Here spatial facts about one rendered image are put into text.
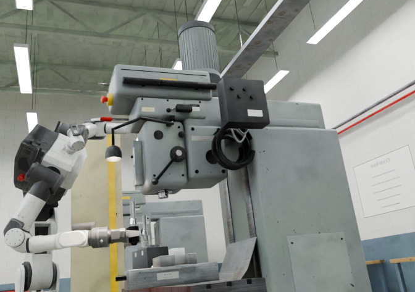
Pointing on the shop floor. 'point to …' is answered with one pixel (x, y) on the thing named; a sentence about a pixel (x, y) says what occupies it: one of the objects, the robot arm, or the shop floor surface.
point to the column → (295, 212)
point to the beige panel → (90, 213)
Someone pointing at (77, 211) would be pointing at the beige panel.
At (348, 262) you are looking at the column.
